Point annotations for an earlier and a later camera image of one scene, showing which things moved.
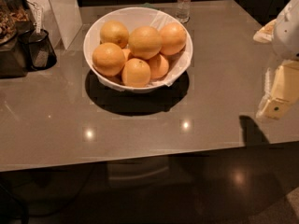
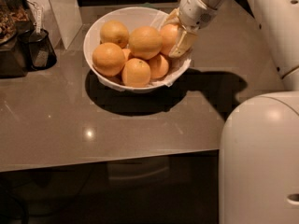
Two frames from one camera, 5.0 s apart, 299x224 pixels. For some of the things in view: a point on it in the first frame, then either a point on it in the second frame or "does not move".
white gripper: (287, 35) to (195, 12)
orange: (145, 42) does not move
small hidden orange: (126, 51) does not move
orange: (174, 38) does not move
